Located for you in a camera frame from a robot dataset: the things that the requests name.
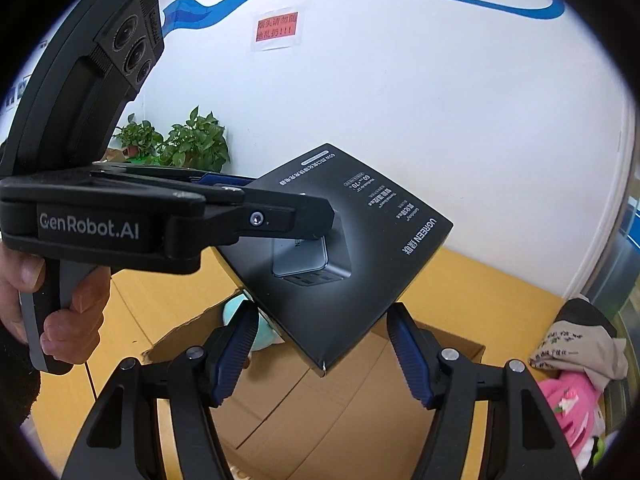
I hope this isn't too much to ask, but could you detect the black charger box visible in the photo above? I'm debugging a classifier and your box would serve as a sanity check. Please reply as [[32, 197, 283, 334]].
[[218, 144, 454, 375]]

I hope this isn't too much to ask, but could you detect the pig plush toy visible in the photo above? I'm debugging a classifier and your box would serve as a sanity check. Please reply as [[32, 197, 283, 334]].
[[222, 294, 284, 352]]

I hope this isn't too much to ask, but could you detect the black sleeve left forearm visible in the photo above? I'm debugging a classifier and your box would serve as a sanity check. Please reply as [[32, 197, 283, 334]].
[[0, 326, 41, 443]]

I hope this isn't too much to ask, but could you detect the person's left hand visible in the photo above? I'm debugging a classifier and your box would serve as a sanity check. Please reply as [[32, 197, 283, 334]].
[[0, 245, 113, 365]]

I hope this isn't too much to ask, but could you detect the potted green plant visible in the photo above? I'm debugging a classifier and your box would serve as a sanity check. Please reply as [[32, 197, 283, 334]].
[[114, 114, 164, 160], [158, 106, 231, 172]]

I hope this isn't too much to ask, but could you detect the pink plush toy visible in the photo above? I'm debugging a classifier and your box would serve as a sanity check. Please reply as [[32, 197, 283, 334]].
[[538, 370, 605, 462]]

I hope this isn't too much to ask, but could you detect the red wall notice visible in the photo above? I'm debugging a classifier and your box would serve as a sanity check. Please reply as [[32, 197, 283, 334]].
[[250, 6, 305, 52]]

